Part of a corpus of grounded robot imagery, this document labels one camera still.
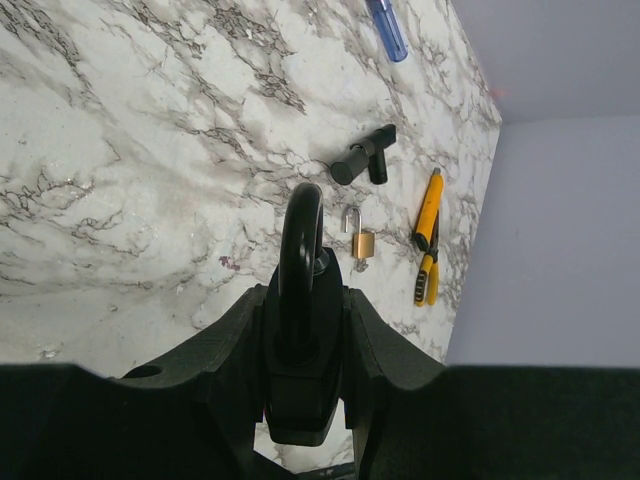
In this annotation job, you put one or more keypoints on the yellow handled pliers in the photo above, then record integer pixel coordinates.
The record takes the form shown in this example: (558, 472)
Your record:
(427, 282)

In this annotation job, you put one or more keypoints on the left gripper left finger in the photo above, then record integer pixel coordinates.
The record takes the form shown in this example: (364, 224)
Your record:
(188, 414)

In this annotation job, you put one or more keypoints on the black T-handle tool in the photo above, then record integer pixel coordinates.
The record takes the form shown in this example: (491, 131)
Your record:
(367, 153)

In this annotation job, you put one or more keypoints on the red blue screwdriver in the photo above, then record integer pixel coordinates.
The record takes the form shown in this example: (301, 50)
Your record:
(388, 28)

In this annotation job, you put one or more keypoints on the orange utility knife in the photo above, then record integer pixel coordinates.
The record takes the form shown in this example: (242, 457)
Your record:
(425, 224)

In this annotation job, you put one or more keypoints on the small silver key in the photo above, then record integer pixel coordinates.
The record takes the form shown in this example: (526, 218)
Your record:
(361, 265)

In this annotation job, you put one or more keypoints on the black padlock with key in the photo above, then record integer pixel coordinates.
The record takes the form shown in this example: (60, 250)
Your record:
(302, 327)

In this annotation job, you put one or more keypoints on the brass padlock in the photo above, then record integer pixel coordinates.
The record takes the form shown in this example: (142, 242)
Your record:
(363, 242)

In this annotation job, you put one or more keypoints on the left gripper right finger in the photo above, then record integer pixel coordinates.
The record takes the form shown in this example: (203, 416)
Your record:
(415, 418)

